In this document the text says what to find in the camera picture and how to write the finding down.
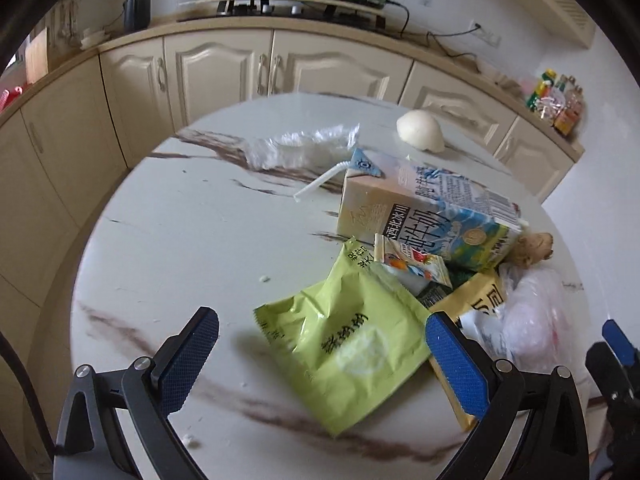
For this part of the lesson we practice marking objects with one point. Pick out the red plastic item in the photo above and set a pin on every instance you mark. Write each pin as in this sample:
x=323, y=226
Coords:
x=10, y=96

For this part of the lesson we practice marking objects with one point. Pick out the green and yellow bottle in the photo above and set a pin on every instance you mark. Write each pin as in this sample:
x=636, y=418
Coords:
x=537, y=87

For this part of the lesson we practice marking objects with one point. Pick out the cream kitchen cabinet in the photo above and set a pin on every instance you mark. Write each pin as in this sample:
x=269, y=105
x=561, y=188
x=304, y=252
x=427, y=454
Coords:
x=215, y=67

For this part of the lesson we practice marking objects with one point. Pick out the cream wall cabinet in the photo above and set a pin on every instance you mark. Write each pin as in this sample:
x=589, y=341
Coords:
x=565, y=5

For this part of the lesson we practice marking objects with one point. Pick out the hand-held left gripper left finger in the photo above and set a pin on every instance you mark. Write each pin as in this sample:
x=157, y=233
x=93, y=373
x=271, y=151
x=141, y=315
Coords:
x=192, y=355

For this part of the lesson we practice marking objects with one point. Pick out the white steamed bun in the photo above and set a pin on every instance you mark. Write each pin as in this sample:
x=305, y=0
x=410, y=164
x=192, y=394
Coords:
x=417, y=127

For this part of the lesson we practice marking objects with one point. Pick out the small colourful sachet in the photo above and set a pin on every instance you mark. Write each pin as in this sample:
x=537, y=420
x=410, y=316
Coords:
x=410, y=262

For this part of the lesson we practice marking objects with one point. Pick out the light green snack packet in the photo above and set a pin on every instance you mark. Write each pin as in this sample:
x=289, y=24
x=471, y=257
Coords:
x=350, y=330

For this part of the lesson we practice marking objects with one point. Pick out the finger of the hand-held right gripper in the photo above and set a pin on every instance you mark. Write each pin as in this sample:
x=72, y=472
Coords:
x=602, y=366
x=617, y=339

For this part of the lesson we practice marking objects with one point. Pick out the clear shiny packet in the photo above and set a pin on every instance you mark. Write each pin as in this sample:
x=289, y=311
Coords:
x=547, y=106

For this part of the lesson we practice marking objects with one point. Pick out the hanging kitchen utensils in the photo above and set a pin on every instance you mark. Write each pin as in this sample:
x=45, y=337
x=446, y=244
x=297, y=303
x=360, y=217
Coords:
x=67, y=15

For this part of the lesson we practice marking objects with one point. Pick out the gas stove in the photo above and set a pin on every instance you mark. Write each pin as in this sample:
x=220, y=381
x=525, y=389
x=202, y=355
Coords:
x=260, y=8

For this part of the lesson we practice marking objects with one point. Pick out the dark-capped sauce bottle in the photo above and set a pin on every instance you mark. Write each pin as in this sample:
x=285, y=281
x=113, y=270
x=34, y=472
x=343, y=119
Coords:
x=565, y=90

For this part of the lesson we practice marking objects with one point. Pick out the white plastic bag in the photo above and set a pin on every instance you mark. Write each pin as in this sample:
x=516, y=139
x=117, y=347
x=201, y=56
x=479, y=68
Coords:
x=535, y=320

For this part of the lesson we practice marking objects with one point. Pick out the milk carton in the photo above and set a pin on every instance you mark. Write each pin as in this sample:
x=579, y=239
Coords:
x=400, y=210

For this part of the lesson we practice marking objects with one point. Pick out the white drinking straw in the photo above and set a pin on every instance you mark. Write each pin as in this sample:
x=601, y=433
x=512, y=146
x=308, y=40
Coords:
x=320, y=182

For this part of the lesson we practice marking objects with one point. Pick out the clear plastic wrapper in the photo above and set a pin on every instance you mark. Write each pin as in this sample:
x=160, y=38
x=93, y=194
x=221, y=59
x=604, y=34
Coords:
x=300, y=147

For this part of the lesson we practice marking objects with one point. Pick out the large ginger piece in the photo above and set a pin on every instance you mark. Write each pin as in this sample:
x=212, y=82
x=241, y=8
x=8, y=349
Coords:
x=532, y=250

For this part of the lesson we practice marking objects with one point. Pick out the black countertop appliance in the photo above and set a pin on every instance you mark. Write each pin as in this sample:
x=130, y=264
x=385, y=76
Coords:
x=136, y=10

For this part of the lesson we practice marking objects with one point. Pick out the dark green gold-edged packet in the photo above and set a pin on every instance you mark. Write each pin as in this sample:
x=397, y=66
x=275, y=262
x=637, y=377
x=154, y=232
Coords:
x=477, y=300

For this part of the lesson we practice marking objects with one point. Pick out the orange oil bottle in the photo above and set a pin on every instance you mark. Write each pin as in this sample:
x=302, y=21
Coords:
x=570, y=117

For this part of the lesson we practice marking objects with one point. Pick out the white wall socket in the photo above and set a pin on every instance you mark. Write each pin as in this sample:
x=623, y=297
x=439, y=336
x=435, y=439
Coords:
x=487, y=36

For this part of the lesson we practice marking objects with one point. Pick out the wooden cutting board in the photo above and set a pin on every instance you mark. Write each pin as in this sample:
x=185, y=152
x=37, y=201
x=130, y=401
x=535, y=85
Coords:
x=37, y=55

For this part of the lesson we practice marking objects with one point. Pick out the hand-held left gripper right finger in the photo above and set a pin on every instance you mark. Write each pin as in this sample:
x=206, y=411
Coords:
x=455, y=370

